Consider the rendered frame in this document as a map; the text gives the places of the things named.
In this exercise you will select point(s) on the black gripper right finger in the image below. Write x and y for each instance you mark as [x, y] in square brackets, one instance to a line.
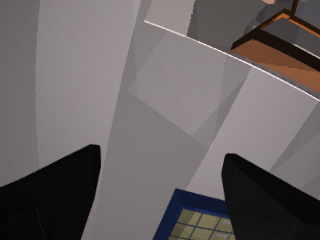
[263, 207]

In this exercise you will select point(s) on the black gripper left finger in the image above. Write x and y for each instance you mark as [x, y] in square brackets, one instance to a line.
[54, 202]

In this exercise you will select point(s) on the grey flat rectangular panel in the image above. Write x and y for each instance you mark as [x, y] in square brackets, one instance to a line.
[216, 23]

